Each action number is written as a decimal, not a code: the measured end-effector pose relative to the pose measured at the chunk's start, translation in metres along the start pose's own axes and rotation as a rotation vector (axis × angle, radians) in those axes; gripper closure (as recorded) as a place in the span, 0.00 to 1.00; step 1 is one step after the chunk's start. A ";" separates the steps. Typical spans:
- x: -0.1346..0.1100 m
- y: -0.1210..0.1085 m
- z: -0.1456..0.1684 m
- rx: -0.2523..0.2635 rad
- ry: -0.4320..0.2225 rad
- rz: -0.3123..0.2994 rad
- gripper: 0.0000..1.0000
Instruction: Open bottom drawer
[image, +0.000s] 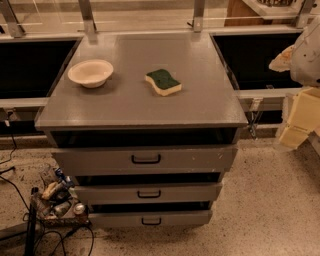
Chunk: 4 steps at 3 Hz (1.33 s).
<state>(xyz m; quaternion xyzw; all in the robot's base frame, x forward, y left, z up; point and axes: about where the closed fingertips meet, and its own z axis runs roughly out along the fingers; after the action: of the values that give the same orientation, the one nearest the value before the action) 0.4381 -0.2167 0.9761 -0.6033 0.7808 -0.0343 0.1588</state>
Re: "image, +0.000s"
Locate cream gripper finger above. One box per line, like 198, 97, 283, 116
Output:
278, 87, 320, 149

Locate grey bottom drawer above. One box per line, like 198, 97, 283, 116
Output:
89, 210, 212, 228

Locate grey drawer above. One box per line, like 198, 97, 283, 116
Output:
52, 145, 237, 176
75, 183, 222, 205
89, 210, 212, 228

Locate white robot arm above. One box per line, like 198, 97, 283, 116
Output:
269, 17, 320, 150

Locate grey top drawer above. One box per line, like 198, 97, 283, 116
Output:
52, 145, 237, 176

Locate grey drawer cabinet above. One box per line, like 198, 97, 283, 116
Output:
35, 33, 247, 227

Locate grey middle drawer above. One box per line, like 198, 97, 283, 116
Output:
75, 183, 222, 205

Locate green yellow sponge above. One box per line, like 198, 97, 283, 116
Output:
145, 69, 182, 96

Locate white bowl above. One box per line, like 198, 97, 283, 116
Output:
68, 59, 114, 88

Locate tray of cans and clutter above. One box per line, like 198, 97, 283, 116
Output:
30, 164, 89, 227

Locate black floor cables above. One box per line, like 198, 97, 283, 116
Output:
0, 133, 96, 256

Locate black stand post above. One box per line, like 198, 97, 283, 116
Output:
24, 187, 38, 256

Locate metal frame rail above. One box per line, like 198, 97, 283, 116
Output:
0, 0, 320, 114

